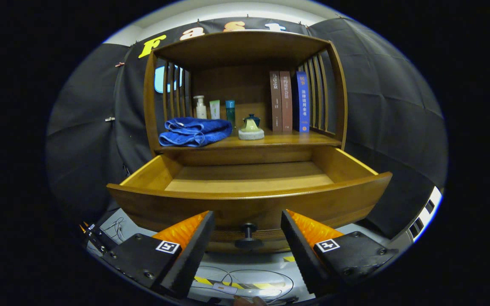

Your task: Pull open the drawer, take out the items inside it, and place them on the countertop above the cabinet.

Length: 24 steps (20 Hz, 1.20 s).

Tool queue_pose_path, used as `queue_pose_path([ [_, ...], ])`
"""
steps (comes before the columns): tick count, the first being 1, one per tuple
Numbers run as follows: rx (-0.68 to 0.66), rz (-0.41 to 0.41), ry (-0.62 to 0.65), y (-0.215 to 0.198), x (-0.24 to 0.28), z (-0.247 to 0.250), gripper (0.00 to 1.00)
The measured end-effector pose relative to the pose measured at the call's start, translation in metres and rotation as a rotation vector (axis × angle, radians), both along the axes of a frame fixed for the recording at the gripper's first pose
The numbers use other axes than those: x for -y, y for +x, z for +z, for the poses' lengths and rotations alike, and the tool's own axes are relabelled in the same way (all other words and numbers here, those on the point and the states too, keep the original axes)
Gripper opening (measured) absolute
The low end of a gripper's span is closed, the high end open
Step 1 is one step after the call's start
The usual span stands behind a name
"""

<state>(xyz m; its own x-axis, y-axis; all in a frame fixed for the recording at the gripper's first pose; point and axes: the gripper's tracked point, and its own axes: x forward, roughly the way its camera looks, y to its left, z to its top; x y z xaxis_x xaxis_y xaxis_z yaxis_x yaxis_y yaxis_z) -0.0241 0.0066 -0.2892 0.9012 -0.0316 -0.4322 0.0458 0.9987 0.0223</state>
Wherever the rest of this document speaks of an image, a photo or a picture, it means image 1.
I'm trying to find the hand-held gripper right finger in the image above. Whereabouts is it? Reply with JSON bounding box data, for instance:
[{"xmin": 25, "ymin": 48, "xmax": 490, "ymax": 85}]
[{"xmin": 281, "ymin": 209, "xmax": 399, "ymax": 297}]

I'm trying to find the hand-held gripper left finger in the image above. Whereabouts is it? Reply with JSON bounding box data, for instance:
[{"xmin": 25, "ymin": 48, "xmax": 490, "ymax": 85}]
[{"xmin": 100, "ymin": 210, "xmax": 216, "ymax": 299}]

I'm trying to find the wooden drawer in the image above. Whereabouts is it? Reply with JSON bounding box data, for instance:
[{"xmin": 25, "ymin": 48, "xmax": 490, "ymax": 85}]
[{"xmin": 106, "ymin": 146, "xmax": 393, "ymax": 254}]

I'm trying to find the green handled white sponge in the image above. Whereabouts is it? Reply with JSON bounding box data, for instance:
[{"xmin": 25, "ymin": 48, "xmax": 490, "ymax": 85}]
[{"xmin": 238, "ymin": 118, "xmax": 265, "ymax": 141}]

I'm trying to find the wooden countertop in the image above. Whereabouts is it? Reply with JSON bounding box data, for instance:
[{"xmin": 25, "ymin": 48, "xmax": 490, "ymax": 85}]
[{"xmin": 156, "ymin": 127, "xmax": 342, "ymax": 150}]

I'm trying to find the wooden cabinet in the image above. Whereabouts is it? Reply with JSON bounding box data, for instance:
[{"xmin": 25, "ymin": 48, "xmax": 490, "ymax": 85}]
[{"xmin": 143, "ymin": 30, "xmax": 348, "ymax": 166}]

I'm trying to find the yellow black striped tape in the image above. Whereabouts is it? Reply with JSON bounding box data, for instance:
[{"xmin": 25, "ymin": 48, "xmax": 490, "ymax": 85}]
[{"xmin": 193, "ymin": 276, "xmax": 286, "ymax": 290}]

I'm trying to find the white adapter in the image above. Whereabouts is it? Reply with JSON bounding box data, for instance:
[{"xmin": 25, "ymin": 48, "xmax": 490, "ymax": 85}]
[{"xmin": 212, "ymin": 283, "xmax": 238, "ymax": 295}]

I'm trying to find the blue folded towel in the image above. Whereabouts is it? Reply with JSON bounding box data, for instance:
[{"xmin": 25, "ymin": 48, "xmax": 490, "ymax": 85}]
[{"xmin": 159, "ymin": 117, "xmax": 233, "ymax": 147}]

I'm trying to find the white pump bottle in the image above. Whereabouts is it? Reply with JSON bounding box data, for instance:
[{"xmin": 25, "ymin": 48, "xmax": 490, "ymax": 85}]
[{"xmin": 193, "ymin": 95, "xmax": 208, "ymax": 120}]

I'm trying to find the blue book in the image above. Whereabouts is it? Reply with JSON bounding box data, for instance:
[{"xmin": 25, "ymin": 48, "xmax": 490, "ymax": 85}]
[{"xmin": 292, "ymin": 71, "xmax": 311, "ymax": 133}]

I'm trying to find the reddish brown book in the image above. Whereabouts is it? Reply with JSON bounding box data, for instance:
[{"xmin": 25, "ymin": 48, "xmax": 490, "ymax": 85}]
[{"xmin": 279, "ymin": 71, "xmax": 293, "ymax": 132}]

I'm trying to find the dark brown book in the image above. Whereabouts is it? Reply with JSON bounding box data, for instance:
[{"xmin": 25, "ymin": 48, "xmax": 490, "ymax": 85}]
[{"xmin": 269, "ymin": 71, "xmax": 283, "ymax": 133}]

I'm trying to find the black backdrop cloth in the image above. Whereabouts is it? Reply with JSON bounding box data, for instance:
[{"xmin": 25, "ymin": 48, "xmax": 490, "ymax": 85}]
[{"xmin": 44, "ymin": 17, "xmax": 448, "ymax": 238}]

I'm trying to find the black cable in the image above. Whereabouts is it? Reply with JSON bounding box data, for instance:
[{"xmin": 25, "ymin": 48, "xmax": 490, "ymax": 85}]
[{"xmin": 194, "ymin": 266, "xmax": 294, "ymax": 303}]

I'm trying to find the white cable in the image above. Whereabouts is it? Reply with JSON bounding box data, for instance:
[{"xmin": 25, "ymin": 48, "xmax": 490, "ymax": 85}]
[{"xmin": 103, "ymin": 217, "xmax": 127, "ymax": 243}]

